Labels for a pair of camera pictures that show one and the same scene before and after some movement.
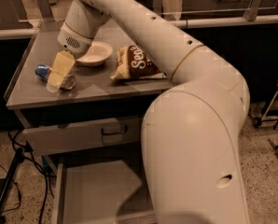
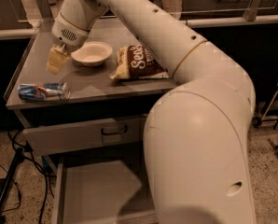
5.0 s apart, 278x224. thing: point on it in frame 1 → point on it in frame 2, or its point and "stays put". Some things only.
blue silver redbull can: (42, 72) → (44, 91)
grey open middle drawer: (101, 191) stays put
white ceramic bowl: (97, 54) stays put
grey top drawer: (80, 136) stays put
